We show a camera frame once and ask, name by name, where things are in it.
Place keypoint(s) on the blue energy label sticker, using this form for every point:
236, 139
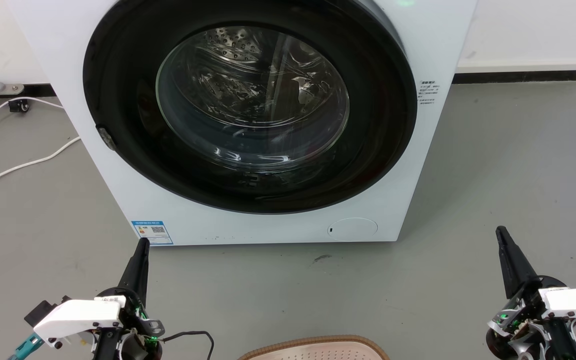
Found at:
152, 232

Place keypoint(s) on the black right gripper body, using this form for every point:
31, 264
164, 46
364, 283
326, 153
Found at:
523, 320

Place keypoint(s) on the white front-load washing machine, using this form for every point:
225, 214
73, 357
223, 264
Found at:
418, 165

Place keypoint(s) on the small black caster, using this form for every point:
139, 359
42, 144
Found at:
19, 105

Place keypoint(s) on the teal plastic connector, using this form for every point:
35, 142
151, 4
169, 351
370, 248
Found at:
25, 347

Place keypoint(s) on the small printed text sticker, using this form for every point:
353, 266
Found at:
428, 93

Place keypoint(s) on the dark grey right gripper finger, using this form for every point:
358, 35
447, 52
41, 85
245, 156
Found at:
514, 265

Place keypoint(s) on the black round washer door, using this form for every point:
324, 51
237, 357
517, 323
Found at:
133, 75

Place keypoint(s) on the round white filter cover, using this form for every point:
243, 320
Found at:
352, 228

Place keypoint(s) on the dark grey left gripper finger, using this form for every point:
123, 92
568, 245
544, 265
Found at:
136, 272

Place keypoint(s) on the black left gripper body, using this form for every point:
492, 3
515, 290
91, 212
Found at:
138, 320

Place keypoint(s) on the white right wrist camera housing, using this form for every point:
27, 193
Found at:
575, 302

